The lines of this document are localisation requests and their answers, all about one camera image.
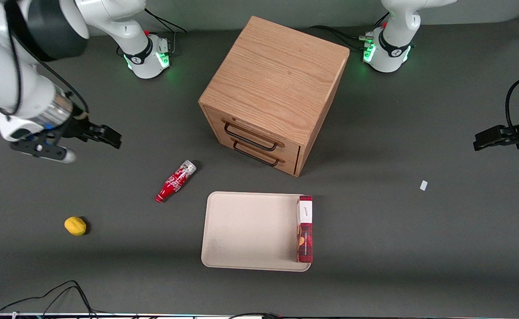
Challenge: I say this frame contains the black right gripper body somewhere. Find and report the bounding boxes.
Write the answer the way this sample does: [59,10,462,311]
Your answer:
[58,116,91,141]

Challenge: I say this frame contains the red coke bottle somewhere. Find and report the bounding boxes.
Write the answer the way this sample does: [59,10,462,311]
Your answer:
[155,159,197,203]

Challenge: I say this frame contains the beige plastic tray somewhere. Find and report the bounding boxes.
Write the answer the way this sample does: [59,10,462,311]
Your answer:
[201,191,313,272]

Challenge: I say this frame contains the yellow lemon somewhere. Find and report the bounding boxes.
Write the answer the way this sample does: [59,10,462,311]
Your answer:
[64,216,87,236]

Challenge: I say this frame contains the wooden two-drawer cabinet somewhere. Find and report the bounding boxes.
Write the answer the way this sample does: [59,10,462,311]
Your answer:
[198,16,350,177]

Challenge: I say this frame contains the red cookie box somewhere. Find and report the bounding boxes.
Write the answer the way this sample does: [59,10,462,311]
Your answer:
[296,195,313,264]

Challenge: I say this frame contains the black metal drawer handle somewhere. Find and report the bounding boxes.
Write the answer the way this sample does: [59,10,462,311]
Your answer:
[232,140,285,168]
[223,120,285,152]

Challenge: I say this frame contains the black right arm base cable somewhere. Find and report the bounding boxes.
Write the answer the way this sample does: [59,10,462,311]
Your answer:
[117,8,187,56]

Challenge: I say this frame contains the black arm base cable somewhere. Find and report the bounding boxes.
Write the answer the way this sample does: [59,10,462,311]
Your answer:
[117,8,187,56]
[308,12,391,51]

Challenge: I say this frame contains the black floor cable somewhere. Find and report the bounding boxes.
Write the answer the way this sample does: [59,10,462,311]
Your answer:
[0,280,106,319]

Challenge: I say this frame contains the black left arm base cable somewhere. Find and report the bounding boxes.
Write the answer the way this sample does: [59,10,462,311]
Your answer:
[308,12,391,51]

